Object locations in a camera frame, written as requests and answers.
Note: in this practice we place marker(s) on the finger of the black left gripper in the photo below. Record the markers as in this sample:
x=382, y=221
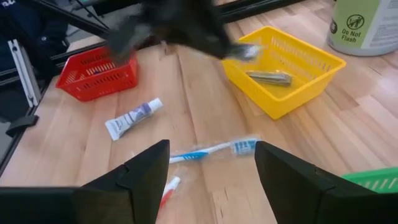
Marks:
x=225, y=46

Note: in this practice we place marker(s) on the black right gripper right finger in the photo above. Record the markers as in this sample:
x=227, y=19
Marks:
x=295, y=193

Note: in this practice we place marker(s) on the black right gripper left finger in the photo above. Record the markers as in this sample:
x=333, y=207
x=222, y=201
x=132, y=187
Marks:
x=136, y=193

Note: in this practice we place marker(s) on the red white toothbrush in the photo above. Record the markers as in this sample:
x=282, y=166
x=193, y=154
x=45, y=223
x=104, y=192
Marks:
x=169, y=189

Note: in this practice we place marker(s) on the silver toothpaste tube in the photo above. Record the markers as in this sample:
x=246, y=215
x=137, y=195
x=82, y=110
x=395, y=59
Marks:
x=270, y=78

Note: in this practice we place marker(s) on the blue white toothbrush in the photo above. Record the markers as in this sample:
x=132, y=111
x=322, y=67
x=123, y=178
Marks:
x=192, y=155

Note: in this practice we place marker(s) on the white purple toothpaste tube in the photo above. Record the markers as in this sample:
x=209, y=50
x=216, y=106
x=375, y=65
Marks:
x=130, y=119

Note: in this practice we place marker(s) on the red plastic basket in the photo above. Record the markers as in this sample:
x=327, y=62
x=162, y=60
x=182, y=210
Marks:
x=93, y=88

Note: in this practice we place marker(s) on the yellow plastic basket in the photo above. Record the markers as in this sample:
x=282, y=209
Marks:
x=280, y=102

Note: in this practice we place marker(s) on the green plastic basket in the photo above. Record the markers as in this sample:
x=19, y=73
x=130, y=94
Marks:
x=373, y=180

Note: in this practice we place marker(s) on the green white wipes canister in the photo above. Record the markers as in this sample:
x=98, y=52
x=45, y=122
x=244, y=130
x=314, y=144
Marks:
x=357, y=31

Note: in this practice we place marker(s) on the silver aluminium extrusion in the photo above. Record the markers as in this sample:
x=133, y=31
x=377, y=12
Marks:
x=26, y=74

